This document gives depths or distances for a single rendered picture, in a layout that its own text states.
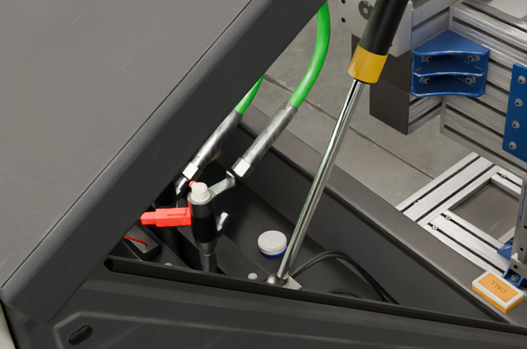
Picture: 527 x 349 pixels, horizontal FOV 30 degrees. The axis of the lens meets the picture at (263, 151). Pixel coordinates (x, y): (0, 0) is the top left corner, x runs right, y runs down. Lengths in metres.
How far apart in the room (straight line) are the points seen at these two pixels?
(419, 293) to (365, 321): 0.54
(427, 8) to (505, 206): 0.87
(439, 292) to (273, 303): 0.61
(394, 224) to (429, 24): 0.49
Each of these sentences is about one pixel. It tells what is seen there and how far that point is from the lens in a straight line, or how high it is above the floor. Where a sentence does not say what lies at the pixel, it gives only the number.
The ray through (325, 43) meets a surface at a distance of 1.05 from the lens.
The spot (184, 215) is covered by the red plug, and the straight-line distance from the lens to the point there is 1.07.
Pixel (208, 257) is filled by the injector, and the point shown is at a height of 1.01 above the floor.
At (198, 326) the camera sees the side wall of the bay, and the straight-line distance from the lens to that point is 0.57.
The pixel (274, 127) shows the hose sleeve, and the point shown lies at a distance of 1.06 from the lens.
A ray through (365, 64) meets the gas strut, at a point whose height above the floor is 1.47.
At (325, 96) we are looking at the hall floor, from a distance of 3.02.
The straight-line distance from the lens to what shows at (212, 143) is 1.14.
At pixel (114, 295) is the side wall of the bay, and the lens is 0.51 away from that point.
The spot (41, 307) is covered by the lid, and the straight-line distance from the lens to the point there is 0.46.
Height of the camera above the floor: 1.80
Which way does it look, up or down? 40 degrees down
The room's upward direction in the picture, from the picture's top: 4 degrees counter-clockwise
